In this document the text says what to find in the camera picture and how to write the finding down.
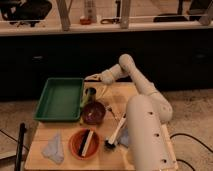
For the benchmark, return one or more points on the dark red bowl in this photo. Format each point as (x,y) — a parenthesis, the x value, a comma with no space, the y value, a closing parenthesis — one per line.
(93,113)

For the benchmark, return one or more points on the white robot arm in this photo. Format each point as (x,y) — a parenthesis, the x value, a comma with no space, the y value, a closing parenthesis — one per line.
(145,112)

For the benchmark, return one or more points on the green plastic tray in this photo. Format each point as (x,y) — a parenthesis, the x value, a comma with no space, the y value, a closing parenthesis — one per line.
(60,100)

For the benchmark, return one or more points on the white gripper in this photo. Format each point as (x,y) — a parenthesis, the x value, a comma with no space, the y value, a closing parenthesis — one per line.
(106,77)

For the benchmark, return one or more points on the light blue cloth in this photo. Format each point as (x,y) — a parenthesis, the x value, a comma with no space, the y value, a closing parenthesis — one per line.
(53,150)

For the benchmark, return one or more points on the black office chair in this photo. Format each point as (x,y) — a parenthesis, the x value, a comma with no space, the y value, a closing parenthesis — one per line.
(30,12)

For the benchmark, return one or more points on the blue sponge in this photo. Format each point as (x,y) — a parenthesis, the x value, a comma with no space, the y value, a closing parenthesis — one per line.
(124,138)

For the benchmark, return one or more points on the black pole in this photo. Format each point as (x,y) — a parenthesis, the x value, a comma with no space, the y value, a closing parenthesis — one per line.
(22,130)

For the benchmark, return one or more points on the black and white block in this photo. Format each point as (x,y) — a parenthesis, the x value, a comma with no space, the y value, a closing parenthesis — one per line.
(85,143)

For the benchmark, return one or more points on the orange plate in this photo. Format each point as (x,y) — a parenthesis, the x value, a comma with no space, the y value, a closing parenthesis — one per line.
(76,140)

